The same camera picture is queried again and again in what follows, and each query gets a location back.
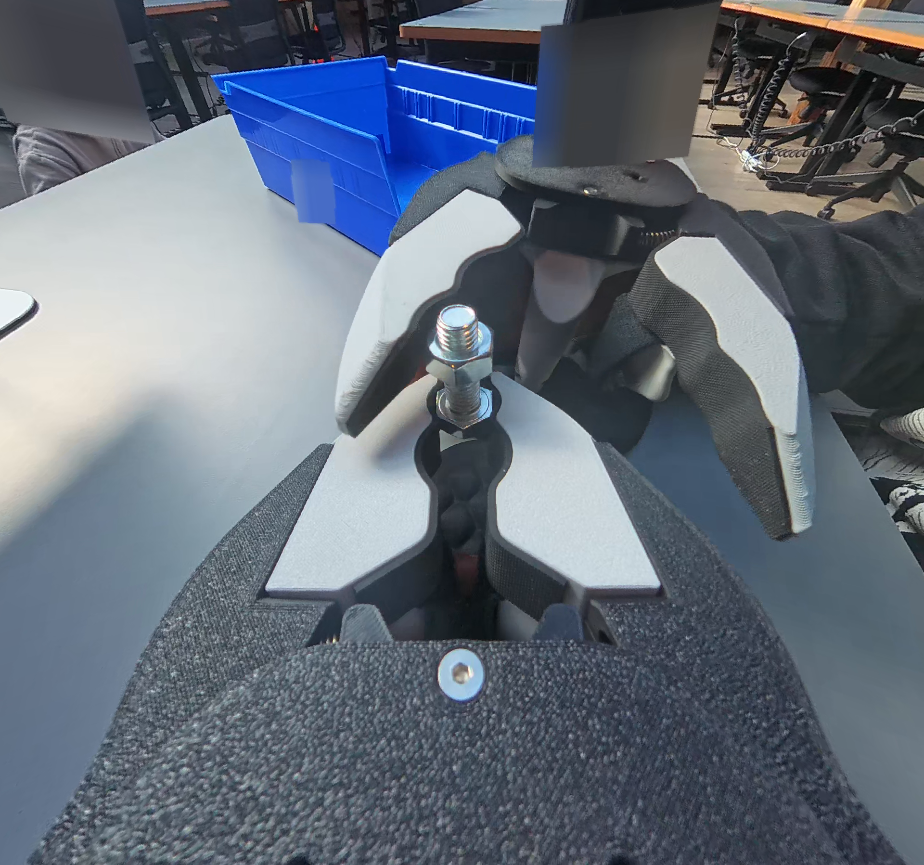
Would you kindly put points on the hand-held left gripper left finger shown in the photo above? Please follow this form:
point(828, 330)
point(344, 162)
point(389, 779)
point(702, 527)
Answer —
point(346, 518)

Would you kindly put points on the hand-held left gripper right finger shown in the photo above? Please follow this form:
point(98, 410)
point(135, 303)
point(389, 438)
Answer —
point(570, 518)

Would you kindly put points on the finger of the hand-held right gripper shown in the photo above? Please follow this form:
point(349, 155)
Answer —
point(404, 280)
point(743, 345)

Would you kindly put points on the silver hex bolt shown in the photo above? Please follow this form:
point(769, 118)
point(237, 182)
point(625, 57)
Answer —
point(458, 320)

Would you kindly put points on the silver hex nut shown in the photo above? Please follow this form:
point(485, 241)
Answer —
point(462, 356)

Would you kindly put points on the blue plastic bin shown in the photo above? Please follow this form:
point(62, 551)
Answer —
point(346, 114)

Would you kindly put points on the person's right forearm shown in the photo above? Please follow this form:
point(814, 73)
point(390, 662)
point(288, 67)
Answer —
point(881, 302)

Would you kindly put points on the person's right hand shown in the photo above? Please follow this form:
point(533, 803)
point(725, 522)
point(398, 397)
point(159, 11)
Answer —
point(801, 280)

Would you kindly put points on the black white patterned pants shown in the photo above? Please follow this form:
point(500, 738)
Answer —
point(906, 428)

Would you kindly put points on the grey desk with wooden edge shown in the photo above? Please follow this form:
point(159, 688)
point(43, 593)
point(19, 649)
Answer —
point(483, 20)
point(794, 13)
point(180, 2)

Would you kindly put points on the white document stand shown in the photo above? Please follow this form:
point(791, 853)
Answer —
point(11, 313)

